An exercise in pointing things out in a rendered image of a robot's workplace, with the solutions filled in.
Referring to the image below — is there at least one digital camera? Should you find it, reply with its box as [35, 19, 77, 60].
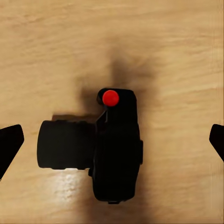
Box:
[37, 88, 143, 205]

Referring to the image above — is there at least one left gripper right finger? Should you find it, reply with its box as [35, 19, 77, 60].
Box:
[209, 124, 224, 161]

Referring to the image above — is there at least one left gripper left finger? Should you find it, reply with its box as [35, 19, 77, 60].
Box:
[0, 124, 24, 180]

